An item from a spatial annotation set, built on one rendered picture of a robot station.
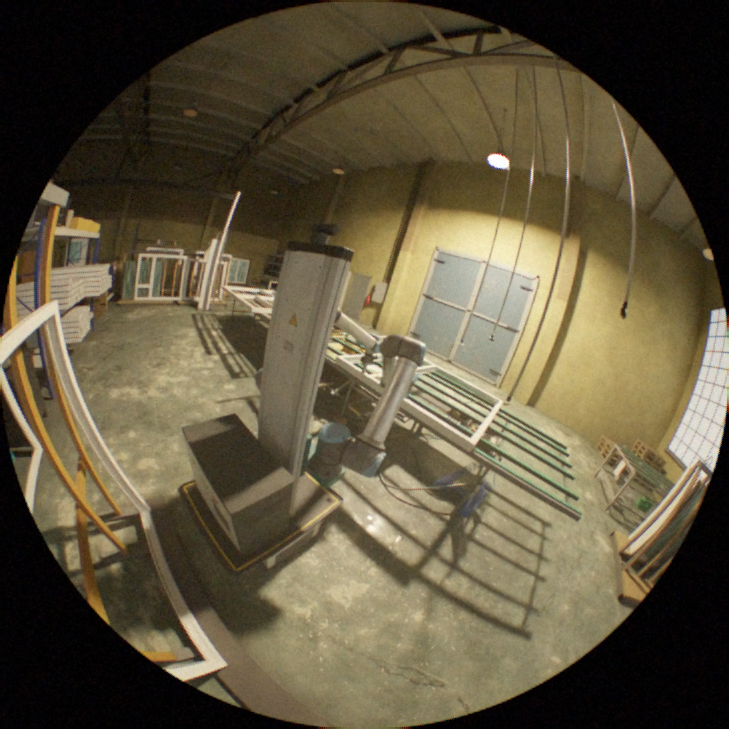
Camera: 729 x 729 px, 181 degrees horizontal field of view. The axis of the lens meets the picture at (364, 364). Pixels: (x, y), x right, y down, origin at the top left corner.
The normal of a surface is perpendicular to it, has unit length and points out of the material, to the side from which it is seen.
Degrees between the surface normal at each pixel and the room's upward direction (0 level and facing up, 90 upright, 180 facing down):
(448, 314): 90
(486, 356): 90
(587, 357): 90
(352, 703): 0
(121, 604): 0
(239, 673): 0
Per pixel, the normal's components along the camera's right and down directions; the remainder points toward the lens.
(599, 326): -0.65, 0.07
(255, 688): 0.28, -0.90
